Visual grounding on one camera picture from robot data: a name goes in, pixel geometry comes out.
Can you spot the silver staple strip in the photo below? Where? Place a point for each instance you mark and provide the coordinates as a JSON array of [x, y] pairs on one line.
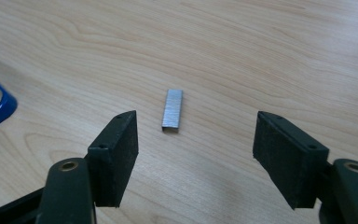
[[172, 109]]

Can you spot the blue stapler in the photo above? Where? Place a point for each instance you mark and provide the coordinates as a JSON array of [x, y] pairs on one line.
[[0, 109]]

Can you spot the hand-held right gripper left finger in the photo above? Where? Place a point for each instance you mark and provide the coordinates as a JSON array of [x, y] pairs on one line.
[[113, 161]]

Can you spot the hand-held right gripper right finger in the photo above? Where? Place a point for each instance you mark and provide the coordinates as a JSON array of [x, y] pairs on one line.
[[287, 161]]

